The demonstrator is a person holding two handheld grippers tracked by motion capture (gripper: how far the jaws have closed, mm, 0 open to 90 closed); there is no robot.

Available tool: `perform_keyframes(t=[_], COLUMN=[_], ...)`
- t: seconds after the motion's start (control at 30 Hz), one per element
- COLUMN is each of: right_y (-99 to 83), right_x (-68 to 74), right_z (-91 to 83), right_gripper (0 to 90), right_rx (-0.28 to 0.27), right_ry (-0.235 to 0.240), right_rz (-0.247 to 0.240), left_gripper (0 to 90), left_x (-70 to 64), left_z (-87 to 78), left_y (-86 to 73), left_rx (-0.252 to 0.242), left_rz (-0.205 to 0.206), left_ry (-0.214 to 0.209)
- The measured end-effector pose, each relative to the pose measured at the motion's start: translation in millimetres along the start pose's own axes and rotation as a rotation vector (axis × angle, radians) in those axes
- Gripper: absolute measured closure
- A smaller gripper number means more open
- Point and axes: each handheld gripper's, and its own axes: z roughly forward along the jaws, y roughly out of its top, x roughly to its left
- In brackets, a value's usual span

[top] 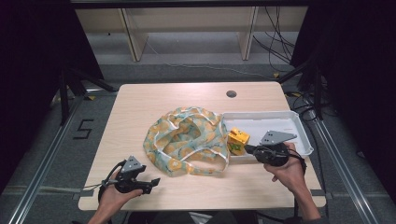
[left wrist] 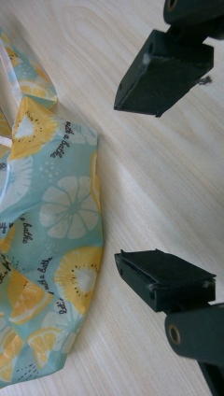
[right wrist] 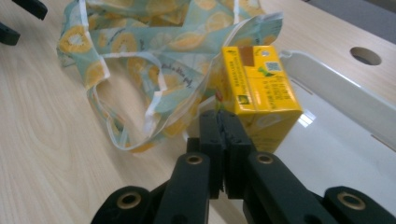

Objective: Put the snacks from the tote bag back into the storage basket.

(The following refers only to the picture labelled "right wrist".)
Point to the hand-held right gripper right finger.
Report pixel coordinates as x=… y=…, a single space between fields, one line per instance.
x=238 y=155

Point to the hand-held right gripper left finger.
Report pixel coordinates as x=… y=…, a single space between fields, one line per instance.
x=211 y=149

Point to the white plastic tray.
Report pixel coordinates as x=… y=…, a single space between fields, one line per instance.
x=339 y=149

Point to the yellow drink carton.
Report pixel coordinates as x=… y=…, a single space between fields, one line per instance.
x=258 y=93

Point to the lemon print plastic bag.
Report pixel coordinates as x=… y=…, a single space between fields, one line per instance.
x=149 y=49

